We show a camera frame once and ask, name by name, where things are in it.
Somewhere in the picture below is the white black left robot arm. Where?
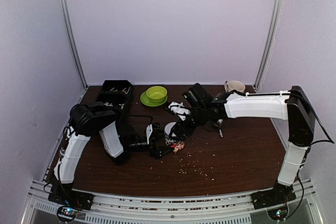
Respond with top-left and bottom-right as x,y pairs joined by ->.
52,102 -> 174,205

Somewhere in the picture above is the clear plastic jar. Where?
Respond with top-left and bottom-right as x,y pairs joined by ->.
166,141 -> 185,153

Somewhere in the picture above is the front aluminium rail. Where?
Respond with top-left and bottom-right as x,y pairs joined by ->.
19,186 -> 325,223

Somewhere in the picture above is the aluminium frame post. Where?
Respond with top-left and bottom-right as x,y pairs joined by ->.
254,0 -> 284,92
60,0 -> 88,89

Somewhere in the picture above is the black three-compartment candy tray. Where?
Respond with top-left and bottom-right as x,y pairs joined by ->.
96,80 -> 134,122

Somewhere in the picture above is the right aluminium frame post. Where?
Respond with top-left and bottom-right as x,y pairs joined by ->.
254,0 -> 284,92

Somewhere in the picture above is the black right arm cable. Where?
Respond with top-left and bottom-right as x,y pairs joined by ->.
233,90 -> 335,219

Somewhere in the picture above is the left aluminium frame post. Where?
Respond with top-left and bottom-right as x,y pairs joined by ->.
60,0 -> 88,89

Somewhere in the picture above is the silver metal scoop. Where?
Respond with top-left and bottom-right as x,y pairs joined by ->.
215,119 -> 224,138

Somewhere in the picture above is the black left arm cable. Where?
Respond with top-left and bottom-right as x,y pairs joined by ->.
61,103 -> 155,141

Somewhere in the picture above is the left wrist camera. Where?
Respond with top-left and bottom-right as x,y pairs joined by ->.
145,124 -> 153,145

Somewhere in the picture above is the green bowl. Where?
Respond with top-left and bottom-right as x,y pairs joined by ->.
146,86 -> 167,102

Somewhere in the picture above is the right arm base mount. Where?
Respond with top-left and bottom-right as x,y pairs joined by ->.
251,182 -> 296,222

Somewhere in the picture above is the green saucer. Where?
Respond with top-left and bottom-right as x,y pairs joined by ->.
140,92 -> 168,107

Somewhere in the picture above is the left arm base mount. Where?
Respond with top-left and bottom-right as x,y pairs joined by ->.
48,180 -> 94,223

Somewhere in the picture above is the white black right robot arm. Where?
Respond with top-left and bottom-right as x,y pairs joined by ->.
166,83 -> 316,204

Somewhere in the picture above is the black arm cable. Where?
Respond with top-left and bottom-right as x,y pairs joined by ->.
61,103 -> 155,141
233,90 -> 335,219

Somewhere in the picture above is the coral pattern ceramic mug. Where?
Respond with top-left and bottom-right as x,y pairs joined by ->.
224,80 -> 246,93

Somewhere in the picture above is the silver jar lid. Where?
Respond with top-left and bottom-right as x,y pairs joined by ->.
164,122 -> 176,141

